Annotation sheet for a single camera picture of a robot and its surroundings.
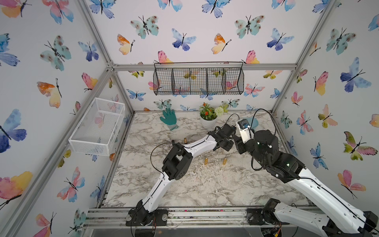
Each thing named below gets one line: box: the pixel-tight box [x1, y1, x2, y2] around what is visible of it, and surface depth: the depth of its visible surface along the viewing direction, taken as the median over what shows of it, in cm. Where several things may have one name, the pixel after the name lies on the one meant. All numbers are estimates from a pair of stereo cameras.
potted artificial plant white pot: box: [198, 102, 229, 129], surface depth 103 cm
